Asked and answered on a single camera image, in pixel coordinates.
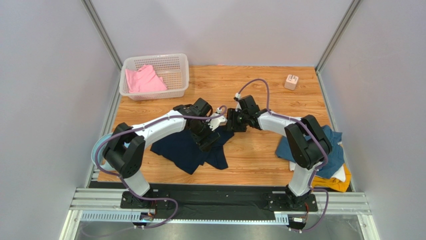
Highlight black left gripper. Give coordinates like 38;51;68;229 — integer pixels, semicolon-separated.
189;115;221;152

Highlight navy blue t shirt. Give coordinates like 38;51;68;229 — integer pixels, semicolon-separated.
150;126;234;175

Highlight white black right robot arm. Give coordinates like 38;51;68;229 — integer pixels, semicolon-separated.
226;93;332;210

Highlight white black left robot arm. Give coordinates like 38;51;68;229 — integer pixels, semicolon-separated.
94;98;227;204

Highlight teal blue t shirt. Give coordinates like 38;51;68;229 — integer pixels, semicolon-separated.
275;125;345;174

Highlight small pink white box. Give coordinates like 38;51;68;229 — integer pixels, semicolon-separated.
284;74;299;91

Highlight white perforated plastic basket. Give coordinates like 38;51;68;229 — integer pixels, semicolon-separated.
119;53;189;101

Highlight pink t shirt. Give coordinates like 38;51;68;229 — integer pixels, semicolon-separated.
125;64;168;94

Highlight white t shirt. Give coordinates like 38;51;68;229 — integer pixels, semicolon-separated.
288;161;347;182

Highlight light blue headphones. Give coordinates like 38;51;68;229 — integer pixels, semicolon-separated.
91;133;115;172

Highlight yellow t shirt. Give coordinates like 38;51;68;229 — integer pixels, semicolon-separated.
312;163;352;193

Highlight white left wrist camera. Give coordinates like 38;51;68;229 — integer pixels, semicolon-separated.
208;108;225;131

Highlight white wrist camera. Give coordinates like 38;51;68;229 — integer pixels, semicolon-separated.
234;92;242;112
208;108;225;131

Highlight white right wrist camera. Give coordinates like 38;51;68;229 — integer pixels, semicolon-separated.
234;92;242;112

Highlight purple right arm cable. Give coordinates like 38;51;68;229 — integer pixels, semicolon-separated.
234;78;330;233

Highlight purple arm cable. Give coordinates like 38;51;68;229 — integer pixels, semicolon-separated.
234;78;330;233
94;105;228;229

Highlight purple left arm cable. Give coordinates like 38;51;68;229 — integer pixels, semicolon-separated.
94;105;228;229

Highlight right corner aluminium post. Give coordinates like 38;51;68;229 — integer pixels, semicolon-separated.
315;0;363;74

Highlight corner aluminium post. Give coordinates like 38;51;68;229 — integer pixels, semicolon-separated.
315;0;363;74
81;0;123;70

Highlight aluminium front rail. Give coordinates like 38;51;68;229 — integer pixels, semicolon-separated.
60;182;379;240

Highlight left corner aluminium post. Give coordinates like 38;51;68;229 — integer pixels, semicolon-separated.
81;0;123;70

